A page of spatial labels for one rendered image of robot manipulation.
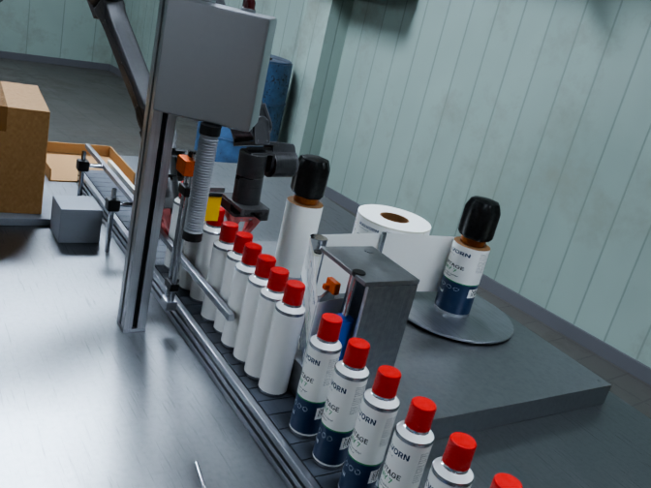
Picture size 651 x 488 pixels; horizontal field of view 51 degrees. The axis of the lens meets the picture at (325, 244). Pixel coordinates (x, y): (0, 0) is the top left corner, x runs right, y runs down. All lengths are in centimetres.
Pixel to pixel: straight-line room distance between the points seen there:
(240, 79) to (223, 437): 59
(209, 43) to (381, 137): 409
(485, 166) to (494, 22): 90
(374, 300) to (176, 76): 50
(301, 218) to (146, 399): 59
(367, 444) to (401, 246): 72
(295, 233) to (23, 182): 70
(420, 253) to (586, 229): 261
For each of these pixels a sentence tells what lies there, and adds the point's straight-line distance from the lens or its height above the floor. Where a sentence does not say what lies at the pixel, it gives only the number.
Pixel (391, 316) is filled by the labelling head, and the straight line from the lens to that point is 111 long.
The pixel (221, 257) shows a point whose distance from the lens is 133.
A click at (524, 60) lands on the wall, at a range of 448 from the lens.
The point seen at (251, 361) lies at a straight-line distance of 123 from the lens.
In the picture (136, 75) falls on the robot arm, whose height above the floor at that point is 126.
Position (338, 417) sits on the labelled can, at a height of 97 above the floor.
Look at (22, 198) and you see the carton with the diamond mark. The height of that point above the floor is 89.
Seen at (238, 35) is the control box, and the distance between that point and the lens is 118.
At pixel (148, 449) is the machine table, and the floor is 83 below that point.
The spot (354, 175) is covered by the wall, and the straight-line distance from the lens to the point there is 542.
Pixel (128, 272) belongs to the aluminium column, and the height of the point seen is 96.
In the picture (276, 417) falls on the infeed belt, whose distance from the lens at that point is 116.
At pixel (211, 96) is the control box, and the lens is 119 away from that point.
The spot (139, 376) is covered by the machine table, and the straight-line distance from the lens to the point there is 130.
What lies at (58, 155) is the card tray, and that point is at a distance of 250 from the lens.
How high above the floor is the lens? 153
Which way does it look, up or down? 20 degrees down
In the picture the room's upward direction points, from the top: 13 degrees clockwise
